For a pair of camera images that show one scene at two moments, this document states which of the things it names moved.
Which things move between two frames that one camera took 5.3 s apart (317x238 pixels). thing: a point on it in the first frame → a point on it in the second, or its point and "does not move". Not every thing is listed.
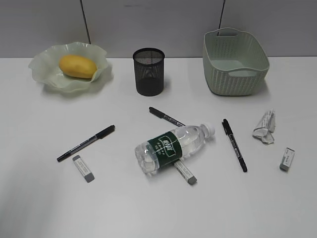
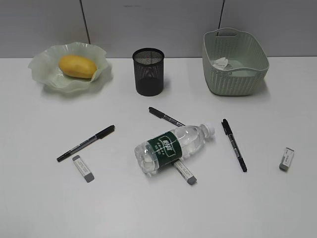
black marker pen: x=162 y=115 does not move
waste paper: x=265 y=132 → x=222 y=63
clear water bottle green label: x=171 y=147 does not move
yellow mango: x=78 y=66 does not move
